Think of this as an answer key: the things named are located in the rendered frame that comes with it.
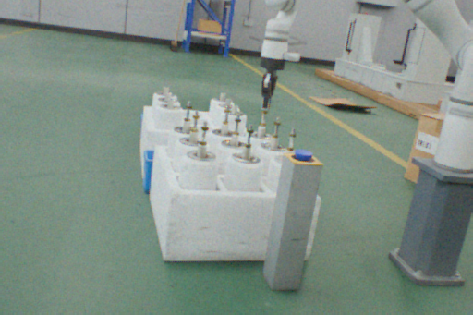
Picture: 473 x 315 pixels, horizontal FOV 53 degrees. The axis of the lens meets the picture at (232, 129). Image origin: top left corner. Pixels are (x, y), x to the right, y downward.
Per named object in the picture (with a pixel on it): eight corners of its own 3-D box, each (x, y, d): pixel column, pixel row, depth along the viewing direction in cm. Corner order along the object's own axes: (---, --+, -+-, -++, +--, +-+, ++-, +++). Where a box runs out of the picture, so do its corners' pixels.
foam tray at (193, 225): (263, 201, 163) (272, 151, 159) (309, 260, 127) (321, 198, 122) (149, 198, 152) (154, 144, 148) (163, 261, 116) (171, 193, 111)
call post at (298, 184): (288, 273, 119) (310, 155, 111) (299, 290, 112) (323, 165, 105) (261, 273, 117) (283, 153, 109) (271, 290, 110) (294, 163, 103)
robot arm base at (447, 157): (455, 163, 129) (472, 102, 125) (479, 175, 120) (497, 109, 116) (425, 160, 127) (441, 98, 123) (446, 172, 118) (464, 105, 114)
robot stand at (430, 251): (432, 258, 139) (458, 161, 132) (465, 285, 125) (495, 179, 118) (387, 255, 136) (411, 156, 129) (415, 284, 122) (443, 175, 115)
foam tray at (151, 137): (228, 153, 213) (234, 114, 208) (248, 186, 176) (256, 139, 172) (139, 146, 204) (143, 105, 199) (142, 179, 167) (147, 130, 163)
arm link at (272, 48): (296, 62, 136) (299, 40, 134) (258, 55, 138) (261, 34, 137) (299, 60, 145) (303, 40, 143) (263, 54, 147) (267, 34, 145)
